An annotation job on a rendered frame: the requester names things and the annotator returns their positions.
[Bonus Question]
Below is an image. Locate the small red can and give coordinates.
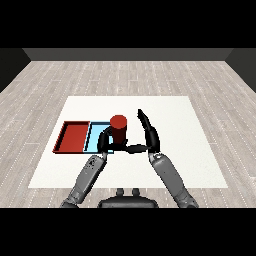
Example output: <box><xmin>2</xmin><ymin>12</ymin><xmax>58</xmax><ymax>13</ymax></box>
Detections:
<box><xmin>109</xmin><ymin>114</ymin><xmax>129</xmax><ymax>147</ymax></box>

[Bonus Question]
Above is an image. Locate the dark grey robot body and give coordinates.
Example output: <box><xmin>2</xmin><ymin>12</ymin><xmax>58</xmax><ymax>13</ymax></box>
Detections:
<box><xmin>97</xmin><ymin>188</ymin><xmax>159</xmax><ymax>209</ymax></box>

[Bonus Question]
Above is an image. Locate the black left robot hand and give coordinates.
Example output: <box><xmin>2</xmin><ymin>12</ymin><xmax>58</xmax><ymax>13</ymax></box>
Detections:
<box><xmin>96</xmin><ymin>126</ymin><xmax>129</xmax><ymax>155</ymax></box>

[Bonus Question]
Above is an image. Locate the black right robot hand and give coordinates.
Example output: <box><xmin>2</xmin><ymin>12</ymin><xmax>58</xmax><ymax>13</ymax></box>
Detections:
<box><xmin>125</xmin><ymin>108</ymin><xmax>161</xmax><ymax>155</ymax></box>

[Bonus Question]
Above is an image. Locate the shallow red open box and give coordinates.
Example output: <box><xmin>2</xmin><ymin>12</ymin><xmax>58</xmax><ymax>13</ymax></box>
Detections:
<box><xmin>52</xmin><ymin>120</ymin><xmax>91</xmax><ymax>155</ymax></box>

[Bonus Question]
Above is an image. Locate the shallow light blue open box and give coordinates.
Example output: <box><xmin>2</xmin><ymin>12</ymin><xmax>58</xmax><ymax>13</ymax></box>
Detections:
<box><xmin>82</xmin><ymin>121</ymin><xmax>115</xmax><ymax>155</ymax></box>

